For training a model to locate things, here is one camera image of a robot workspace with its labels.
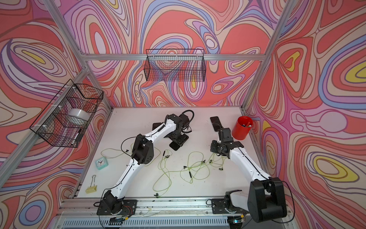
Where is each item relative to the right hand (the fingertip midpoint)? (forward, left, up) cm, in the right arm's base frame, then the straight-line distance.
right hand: (215, 150), depth 87 cm
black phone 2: (+7, +26, -4) cm, 27 cm away
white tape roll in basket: (+11, +73, +26) cm, 79 cm away
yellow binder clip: (-19, +72, -5) cm, 74 cm away
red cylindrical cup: (+14, -20, +4) cm, 25 cm away
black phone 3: (+27, -7, -6) cm, 28 cm away
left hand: (+10, +22, -7) cm, 25 cm away
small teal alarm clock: (-4, +71, -4) cm, 71 cm away
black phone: (+26, +40, -5) cm, 48 cm away
